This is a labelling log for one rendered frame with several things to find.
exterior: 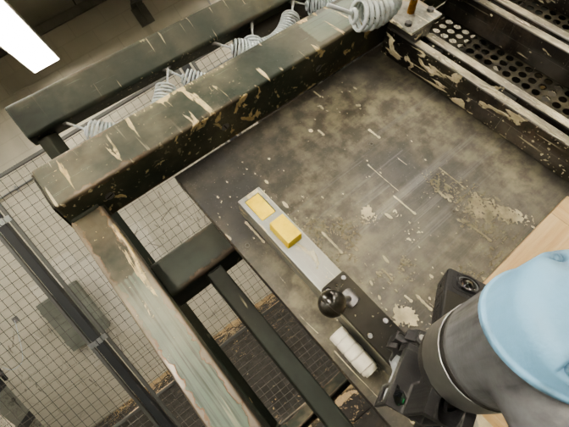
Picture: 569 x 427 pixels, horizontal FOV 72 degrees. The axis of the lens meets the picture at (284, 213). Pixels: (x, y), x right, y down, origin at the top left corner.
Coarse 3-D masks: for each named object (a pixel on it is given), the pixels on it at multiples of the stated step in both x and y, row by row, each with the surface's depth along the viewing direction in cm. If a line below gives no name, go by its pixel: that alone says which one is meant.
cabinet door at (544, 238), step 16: (560, 208) 72; (544, 224) 71; (560, 224) 71; (528, 240) 69; (544, 240) 69; (560, 240) 69; (512, 256) 68; (528, 256) 68; (496, 272) 66; (496, 416) 56
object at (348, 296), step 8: (320, 296) 51; (328, 296) 50; (336, 296) 50; (344, 296) 51; (352, 296) 60; (320, 304) 51; (328, 304) 50; (336, 304) 50; (344, 304) 50; (352, 304) 60; (328, 312) 50; (336, 312) 50
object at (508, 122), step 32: (416, 0) 83; (416, 32) 83; (416, 64) 89; (448, 64) 83; (480, 64) 83; (448, 96) 87; (480, 96) 81; (512, 96) 79; (512, 128) 79; (544, 128) 75; (544, 160) 78
